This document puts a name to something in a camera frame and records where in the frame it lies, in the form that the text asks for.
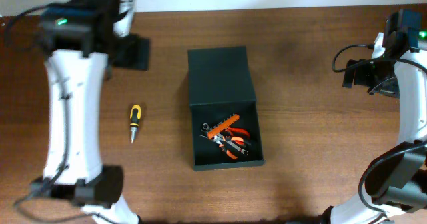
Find black orange needle-nose pliers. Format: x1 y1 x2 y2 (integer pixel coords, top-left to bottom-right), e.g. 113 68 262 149
201 133 252 161

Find silver ring wrench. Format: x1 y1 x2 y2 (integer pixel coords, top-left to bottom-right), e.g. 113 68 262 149
200 123 251 160

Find orange socket bit rail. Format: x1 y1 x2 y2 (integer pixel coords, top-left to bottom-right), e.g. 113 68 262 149
207 114 240 139

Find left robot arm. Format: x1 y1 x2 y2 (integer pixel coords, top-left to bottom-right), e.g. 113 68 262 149
29 0 149 223

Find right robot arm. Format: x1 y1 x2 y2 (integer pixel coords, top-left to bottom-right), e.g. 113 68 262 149
318 9 426 224

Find yellow black screwdriver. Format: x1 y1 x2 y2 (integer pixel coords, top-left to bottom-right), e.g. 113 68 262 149
129 104 141 143

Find small red cutting pliers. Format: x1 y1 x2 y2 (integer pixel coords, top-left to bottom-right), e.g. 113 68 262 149
226 127 250 139

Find right black cable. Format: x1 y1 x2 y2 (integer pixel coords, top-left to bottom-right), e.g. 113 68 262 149
332 43 427 224

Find dark green box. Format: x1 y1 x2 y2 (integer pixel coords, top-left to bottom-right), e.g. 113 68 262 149
188 47 264 171

